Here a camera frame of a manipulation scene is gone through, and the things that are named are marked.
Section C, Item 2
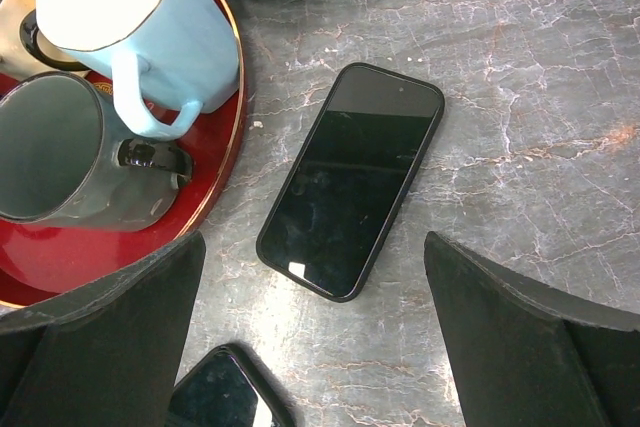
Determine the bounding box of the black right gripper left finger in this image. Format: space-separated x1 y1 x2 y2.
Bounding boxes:
1 231 206 426

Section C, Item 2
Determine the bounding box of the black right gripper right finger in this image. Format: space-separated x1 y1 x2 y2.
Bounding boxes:
424 231 639 426

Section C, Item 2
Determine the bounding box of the black phone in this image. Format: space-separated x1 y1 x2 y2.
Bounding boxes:
165 343 296 427

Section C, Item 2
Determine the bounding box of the round red tray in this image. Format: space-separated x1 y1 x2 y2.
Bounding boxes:
0 0 246 309

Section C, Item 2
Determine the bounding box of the grey-green ceramic mug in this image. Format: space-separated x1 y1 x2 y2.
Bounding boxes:
1 72 193 232

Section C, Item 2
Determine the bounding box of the small gold brown ornament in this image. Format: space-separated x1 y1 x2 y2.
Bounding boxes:
93 81 113 97

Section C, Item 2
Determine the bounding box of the cream ceramic mug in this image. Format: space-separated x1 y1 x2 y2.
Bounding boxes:
1 0 88 81

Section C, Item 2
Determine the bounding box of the light blue mug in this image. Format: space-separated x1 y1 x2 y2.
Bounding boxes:
36 0 240 140

